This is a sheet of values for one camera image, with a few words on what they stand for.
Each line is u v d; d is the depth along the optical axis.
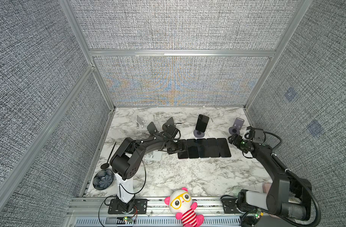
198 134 1.03
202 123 0.93
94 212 0.73
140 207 0.73
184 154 0.92
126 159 0.49
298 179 0.42
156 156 0.92
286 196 0.41
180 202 0.69
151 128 0.92
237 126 1.00
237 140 0.78
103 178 0.81
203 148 1.00
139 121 1.03
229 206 0.73
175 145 0.82
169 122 1.01
